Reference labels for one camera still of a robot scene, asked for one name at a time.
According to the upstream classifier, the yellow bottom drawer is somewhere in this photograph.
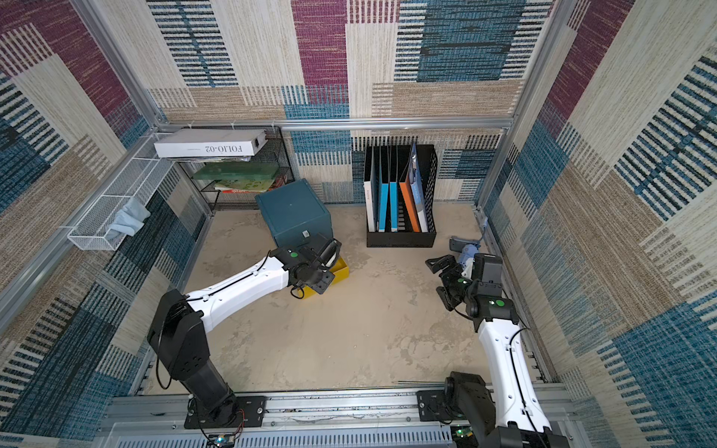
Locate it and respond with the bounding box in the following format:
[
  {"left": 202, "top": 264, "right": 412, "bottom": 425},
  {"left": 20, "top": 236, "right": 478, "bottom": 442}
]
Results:
[{"left": 304, "top": 258, "right": 350, "bottom": 299}]

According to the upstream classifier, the teal drawer cabinet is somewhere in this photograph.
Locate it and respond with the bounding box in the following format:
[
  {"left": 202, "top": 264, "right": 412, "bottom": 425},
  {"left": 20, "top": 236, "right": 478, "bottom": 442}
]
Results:
[{"left": 256, "top": 179, "right": 333, "bottom": 248}]

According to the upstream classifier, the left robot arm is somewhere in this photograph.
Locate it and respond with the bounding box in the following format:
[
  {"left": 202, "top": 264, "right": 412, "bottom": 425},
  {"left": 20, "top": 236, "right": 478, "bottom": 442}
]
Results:
[{"left": 147, "top": 234, "right": 342, "bottom": 429}]

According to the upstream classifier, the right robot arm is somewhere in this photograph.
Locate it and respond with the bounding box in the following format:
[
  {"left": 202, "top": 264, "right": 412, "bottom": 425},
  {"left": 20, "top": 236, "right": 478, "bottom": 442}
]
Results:
[{"left": 426, "top": 253, "right": 569, "bottom": 447}]

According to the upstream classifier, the blue white stapler device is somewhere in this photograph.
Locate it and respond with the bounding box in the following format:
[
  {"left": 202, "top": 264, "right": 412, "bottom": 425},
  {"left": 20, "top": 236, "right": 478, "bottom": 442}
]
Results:
[{"left": 449, "top": 218, "right": 488, "bottom": 266}]

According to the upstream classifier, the teal folder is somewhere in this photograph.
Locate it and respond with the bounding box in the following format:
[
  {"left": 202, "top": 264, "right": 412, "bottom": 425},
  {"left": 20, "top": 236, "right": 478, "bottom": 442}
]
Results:
[{"left": 376, "top": 146, "right": 400, "bottom": 233}]

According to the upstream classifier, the black mesh file organizer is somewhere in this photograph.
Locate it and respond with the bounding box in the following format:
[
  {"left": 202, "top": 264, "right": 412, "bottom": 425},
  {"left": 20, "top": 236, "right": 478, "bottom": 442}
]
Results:
[{"left": 355, "top": 144, "right": 438, "bottom": 248}]

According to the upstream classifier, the orange folder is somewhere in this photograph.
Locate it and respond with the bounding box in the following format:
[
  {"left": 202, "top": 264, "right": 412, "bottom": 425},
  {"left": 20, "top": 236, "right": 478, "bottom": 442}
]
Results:
[{"left": 400, "top": 178, "right": 421, "bottom": 233}]

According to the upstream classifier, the green book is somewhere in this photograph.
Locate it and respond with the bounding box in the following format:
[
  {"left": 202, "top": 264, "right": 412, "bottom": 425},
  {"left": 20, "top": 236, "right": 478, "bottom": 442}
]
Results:
[{"left": 192, "top": 162, "right": 280, "bottom": 181}]

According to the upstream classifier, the white FOLIO box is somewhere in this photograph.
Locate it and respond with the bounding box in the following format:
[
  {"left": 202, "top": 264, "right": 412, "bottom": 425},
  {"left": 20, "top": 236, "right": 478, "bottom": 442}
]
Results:
[{"left": 154, "top": 129, "right": 267, "bottom": 159}]

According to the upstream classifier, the light blue cloth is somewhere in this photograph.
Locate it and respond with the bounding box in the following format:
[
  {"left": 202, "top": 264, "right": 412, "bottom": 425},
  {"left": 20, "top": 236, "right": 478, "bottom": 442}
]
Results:
[{"left": 106, "top": 198, "right": 150, "bottom": 240}]

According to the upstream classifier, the black wire shelf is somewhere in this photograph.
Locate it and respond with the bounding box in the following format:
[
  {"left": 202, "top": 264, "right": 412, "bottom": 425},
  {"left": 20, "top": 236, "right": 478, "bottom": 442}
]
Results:
[{"left": 177, "top": 127, "right": 298, "bottom": 213}]

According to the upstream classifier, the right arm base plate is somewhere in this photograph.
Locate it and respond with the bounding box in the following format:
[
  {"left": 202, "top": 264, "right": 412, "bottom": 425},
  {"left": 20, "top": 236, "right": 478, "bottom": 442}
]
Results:
[{"left": 416, "top": 390, "right": 463, "bottom": 425}]

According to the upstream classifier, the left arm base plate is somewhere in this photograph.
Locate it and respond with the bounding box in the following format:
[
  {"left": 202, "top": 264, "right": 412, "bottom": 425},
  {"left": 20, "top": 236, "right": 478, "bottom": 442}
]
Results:
[{"left": 184, "top": 395, "right": 267, "bottom": 430}]

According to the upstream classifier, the white wire basket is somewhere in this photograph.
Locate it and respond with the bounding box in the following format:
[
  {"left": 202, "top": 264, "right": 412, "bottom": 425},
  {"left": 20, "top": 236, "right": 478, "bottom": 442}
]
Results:
[{"left": 67, "top": 157, "right": 174, "bottom": 251}]

